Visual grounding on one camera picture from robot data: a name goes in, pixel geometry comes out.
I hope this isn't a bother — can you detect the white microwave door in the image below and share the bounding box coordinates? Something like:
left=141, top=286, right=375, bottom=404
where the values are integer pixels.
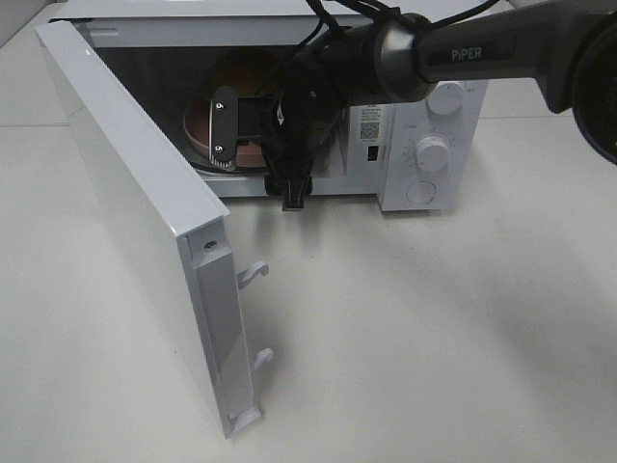
left=36, top=21, right=273, bottom=437

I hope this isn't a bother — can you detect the glass turntable tray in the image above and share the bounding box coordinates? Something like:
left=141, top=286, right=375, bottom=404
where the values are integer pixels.
left=184, top=152, right=228, bottom=175

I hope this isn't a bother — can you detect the pink plate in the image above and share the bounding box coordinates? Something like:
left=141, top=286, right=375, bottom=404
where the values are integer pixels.
left=182, top=100, right=266, bottom=173

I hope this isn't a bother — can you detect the round white door button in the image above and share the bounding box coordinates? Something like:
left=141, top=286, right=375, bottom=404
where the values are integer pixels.
left=406, top=180, right=437, bottom=204

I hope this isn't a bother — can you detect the white dial knob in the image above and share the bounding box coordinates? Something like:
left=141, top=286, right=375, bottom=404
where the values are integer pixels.
left=415, top=135, right=450, bottom=173
left=426, top=81, right=465, bottom=116

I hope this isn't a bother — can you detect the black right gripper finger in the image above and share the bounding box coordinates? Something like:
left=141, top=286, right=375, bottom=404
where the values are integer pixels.
left=209, top=86, right=238, bottom=171

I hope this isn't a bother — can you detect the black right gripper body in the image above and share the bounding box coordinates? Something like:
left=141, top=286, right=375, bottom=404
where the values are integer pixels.
left=238, top=91, right=343, bottom=211

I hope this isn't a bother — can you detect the white warning label sticker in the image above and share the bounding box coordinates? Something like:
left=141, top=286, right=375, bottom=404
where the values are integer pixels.
left=359, top=105, right=384, bottom=143

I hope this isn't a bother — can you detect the white microwave oven body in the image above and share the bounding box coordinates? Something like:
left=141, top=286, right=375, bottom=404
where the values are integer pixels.
left=37, top=1, right=486, bottom=211

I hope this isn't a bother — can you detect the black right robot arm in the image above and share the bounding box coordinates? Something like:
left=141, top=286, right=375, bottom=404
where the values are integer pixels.
left=209, top=1, right=616, bottom=210

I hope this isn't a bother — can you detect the burger with lettuce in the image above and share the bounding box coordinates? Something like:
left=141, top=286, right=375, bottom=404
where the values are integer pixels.
left=204, top=48, right=280, bottom=100

